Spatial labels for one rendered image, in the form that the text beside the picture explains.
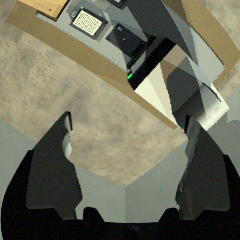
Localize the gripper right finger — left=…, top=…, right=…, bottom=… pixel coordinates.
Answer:
left=175, top=115, right=240, bottom=240

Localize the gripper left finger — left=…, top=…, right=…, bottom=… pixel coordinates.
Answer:
left=1, top=111, right=83, bottom=240

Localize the white roll of foil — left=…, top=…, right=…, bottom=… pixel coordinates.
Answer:
left=173, top=84, right=225, bottom=130

